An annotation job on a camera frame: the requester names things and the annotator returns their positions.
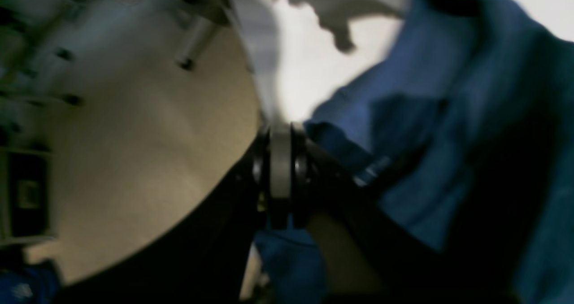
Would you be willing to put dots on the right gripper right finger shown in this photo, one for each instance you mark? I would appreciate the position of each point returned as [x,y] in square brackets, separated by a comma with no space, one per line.
[483,244]

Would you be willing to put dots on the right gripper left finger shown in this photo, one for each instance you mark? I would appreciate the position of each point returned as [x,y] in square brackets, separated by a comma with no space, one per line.
[205,255]

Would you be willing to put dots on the blue T-shirt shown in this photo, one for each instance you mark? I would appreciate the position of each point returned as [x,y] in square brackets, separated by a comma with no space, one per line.
[460,74]

